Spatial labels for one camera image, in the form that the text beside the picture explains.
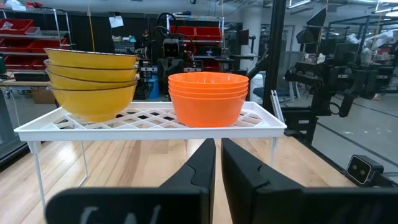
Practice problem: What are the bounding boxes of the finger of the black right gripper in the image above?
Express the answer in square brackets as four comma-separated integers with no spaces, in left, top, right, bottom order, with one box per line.
[170,58,185,73]
[158,58,172,94]

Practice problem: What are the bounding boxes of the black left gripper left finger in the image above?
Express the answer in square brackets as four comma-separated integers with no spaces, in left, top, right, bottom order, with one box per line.
[45,138,216,224]

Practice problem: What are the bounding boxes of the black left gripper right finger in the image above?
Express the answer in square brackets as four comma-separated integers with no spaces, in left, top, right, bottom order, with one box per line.
[221,138,398,224]

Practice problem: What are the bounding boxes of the orange plastic bowl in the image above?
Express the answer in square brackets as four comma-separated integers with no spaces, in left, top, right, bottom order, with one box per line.
[169,92,248,128]
[168,82,249,94]
[168,87,249,100]
[167,72,249,88]

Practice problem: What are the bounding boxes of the yellow floral patterned bowl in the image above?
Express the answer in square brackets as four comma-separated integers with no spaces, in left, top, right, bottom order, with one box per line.
[45,68,139,91]
[43,59,139,83]
[48,82,137,123]
[43,47,139,70]

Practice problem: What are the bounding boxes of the blue barrel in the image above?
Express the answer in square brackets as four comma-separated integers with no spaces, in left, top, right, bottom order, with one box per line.
[147,74,160,100]

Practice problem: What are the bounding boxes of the red storage bin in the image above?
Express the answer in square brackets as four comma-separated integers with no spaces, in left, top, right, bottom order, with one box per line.
[0,17,34,35]
[27,39,68,54]
[195,26,222,41]
[169,26,197,41]

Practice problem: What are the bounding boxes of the white paper tag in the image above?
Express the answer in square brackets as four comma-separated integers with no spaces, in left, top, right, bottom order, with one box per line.
[108,15,124,29]

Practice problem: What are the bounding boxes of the white lattice shelf rack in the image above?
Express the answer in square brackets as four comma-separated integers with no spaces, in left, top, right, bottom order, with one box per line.
[14,101,287,215]

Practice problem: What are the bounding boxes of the cardboard box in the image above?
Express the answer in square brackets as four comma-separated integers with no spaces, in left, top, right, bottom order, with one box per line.
[30,85,57,105]

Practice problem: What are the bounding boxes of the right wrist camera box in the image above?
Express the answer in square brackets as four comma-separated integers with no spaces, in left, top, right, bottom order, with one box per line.
[162,37,182,59]

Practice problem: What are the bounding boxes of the table-level camera box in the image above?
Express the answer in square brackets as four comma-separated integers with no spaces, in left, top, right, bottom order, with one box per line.
[345,154,386,185]

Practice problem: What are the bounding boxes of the silver aluminium bracket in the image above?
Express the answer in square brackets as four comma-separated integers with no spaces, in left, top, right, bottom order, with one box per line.
[269,89,285,124]

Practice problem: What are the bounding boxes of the black metal rig frame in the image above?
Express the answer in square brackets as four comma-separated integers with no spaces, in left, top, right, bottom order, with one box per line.
[248,0,398,187]

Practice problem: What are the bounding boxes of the metal wire shelving unit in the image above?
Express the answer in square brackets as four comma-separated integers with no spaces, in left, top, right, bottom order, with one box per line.
[0,7,74,82]

